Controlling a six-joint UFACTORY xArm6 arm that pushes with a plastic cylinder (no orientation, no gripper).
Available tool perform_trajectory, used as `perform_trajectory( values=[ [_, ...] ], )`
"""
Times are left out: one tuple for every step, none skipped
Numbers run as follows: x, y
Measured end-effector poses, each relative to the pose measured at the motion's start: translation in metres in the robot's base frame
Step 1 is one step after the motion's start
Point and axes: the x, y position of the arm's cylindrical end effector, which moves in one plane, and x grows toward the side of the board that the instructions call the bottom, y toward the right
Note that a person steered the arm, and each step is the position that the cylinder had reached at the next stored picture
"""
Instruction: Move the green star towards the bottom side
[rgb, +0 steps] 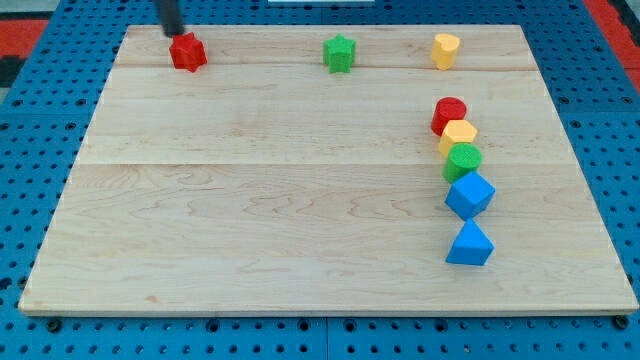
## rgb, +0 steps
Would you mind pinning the green star block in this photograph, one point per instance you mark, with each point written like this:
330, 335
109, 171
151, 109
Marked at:
339, 53

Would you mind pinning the red star block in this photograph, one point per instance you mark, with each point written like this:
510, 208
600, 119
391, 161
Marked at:
187, 52

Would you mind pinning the light wooden board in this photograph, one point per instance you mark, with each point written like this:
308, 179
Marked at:
264, 185

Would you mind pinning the yellow hexagon block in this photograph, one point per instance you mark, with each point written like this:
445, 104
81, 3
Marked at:
456, 131

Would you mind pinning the green cylinder block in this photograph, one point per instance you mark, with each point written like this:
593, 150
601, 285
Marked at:
462, 159

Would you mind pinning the red cylinder block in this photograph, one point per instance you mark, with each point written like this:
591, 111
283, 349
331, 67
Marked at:
447, 109

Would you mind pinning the blue cube block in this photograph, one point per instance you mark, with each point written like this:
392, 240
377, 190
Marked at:
470, 195

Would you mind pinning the blue triangle block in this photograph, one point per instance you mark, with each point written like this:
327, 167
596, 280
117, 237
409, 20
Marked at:
471, 246

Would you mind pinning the yellow heart block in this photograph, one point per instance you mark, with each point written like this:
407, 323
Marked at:
444, 50

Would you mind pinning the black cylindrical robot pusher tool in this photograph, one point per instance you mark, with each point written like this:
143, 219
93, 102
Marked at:
170, 17

